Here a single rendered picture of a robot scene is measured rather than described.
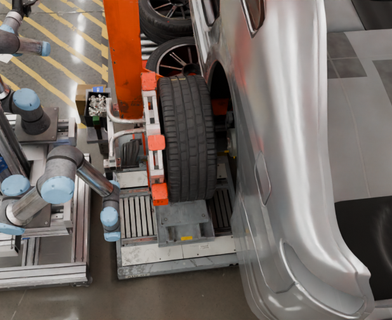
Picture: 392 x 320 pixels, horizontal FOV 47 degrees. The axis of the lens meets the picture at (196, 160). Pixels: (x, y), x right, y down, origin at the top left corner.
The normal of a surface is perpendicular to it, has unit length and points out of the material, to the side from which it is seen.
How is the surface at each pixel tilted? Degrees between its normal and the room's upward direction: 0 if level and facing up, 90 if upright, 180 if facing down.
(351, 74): 2
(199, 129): 28
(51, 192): 84
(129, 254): 0
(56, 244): 0
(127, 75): 90
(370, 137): 22
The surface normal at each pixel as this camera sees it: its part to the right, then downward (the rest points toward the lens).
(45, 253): 0.06, -0.53
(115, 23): 0.15, 0.84
